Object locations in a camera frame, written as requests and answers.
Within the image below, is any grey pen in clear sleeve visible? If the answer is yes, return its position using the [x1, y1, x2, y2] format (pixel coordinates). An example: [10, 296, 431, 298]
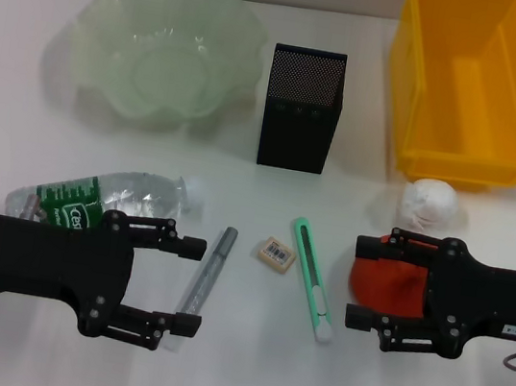
[160, 218, 239, 361]

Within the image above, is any white paper ball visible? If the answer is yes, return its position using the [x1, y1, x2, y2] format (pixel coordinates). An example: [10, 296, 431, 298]
[396, 174, 462, 236]

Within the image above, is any mint green utility knife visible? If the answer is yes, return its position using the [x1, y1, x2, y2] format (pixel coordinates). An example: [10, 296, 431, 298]
[276, 216, 349, 345]

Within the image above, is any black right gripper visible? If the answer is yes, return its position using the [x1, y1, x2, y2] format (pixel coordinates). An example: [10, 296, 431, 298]
[339, 222, 516, 373]

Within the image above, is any clear green-label water bottle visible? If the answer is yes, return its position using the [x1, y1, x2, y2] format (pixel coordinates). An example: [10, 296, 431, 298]
[2, 150, 208, 249]

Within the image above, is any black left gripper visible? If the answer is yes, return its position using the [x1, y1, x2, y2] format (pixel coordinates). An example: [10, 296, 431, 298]
[0, 191, 216, 357]

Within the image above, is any yellow plastic bin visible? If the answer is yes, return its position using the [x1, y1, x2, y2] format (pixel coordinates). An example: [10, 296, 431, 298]
[370, 0, 516, 200]

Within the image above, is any pale green wavy glass plate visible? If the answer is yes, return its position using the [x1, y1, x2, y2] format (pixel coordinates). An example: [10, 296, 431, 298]
[34, 0, 276, 148]

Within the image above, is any soft red-orange toy orange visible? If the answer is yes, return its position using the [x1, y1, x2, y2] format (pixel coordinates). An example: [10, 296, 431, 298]
[342, 230, 439, 325]

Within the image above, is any black mesh pen holder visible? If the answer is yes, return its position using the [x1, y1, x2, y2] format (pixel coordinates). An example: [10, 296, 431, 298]
[256, 42, 352, 177]

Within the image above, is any beige eraser with barcode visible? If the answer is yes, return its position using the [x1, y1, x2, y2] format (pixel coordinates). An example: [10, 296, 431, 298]
[254, 234, 300, 275]

